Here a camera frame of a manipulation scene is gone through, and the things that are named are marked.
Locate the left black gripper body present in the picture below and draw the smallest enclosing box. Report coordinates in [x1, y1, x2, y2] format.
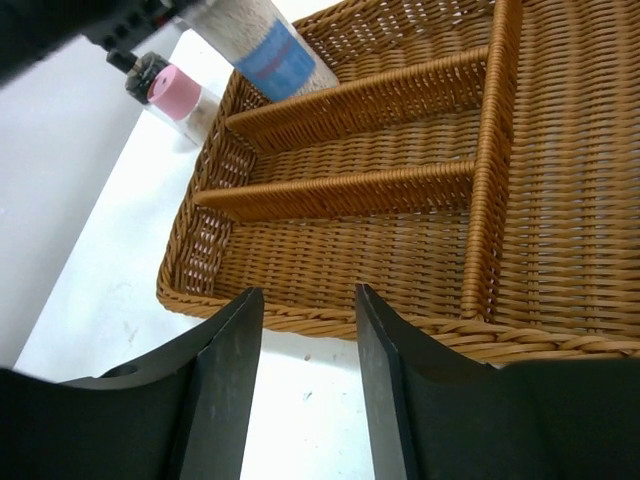
[1, 0, 199, 85]

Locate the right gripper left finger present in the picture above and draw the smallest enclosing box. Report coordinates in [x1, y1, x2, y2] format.
[1, 288, 264, 479]

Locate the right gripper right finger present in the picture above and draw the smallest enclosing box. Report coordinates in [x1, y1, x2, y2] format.
[355, 285, 639, 479]

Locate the pink-capped spice shaker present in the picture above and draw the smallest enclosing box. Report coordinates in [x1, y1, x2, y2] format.
[147, 64, 220, 145]

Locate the black-capped shaker blue label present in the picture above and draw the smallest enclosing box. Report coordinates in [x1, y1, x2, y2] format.
[181, 0, 339, 102]

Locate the brown wicker divided basket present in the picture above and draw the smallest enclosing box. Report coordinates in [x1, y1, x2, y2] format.
[157, 1, 639, 363]

